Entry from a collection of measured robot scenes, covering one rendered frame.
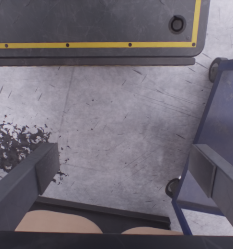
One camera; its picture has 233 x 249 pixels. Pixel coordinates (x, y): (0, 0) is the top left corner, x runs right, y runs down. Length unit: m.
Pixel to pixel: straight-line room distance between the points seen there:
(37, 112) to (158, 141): 0.60
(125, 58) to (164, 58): 0.10
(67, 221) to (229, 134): 0.74
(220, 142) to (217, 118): 0.10
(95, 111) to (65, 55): 0.39
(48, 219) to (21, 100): 0.54
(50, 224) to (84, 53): 0.64
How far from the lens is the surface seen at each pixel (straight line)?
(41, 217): 0.84
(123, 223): 1.04
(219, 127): 0.81
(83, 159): 0.92
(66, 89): 0.84
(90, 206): 1.06
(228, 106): 0.80
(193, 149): 0.17
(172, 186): 0.95
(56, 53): 0.51
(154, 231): 0.86
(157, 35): 0.50
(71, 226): 0.81
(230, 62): 0.71
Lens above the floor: 0.80
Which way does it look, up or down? 74 degrees down
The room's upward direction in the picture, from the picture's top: 174 degrees counter-clockwise
